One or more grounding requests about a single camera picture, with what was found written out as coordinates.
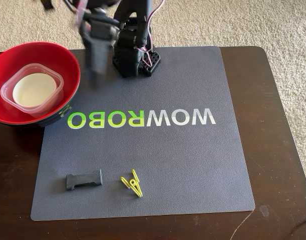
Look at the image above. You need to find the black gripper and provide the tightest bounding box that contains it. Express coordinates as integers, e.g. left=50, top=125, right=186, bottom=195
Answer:
left=80, top=13, right=118, bottom=85

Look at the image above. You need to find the small white ceramic bowl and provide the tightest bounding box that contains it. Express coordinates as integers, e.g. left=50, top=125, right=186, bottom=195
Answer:
left=12, top=73, right=58, bottom=109

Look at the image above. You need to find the clear square plastic container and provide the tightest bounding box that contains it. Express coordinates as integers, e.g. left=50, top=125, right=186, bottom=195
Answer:
left=0, top=63, right=65, bottom=120

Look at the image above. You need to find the dark grey plastic buckle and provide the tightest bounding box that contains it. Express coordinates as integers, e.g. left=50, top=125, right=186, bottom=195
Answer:
left=66, top=168, right=103, bottom=191

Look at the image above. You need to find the yellow wire clip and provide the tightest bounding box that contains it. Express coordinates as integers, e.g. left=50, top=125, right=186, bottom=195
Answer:
left=119, top=168, right=143, bottom=199

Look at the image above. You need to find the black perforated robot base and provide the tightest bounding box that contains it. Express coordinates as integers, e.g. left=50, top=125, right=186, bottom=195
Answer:
left=112, top=46, right=161, bottom=78

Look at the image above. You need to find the large red bowl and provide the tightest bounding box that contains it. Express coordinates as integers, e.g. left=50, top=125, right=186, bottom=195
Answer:
left=0, top=41, right=81, bottom=128

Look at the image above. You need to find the grey WOWROBO mat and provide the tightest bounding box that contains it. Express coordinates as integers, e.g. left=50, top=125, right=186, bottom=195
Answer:
left=30, top=45, right=256, bottom=222

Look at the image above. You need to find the red white base servo cable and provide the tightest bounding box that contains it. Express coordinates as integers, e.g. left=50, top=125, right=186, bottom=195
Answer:
left=134, top=45, right=154, bottom=68

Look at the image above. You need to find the looped red white servo cable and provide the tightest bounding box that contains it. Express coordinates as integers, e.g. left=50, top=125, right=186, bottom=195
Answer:
left=142, top=0, right=166, bottom=48

